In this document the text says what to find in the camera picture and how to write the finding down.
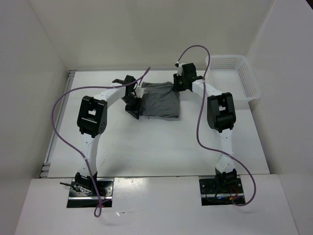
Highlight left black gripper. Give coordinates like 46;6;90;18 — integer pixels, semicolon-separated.
121;94;143;119

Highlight grey shorts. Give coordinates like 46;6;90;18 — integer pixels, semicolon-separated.
139;82;180;118

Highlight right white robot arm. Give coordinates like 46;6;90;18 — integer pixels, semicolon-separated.
173;62;237;192

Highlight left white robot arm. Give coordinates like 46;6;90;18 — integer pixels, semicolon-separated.
75;75;141;196

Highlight white perforated plastic basket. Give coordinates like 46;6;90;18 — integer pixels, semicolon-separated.
205;55;261;102

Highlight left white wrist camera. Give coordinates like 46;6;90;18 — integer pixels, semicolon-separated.
134;88;148;98

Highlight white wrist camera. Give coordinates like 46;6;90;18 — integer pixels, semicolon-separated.
134;88;148;98
175;61;184;76

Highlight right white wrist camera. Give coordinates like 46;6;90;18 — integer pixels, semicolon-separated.
175;61;184;76

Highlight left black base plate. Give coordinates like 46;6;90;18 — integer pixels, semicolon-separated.
67;179;114;209

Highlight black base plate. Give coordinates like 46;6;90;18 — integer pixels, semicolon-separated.
199;177;246;206
67;179;114;209

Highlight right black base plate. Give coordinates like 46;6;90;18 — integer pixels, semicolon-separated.
199;177;246;206

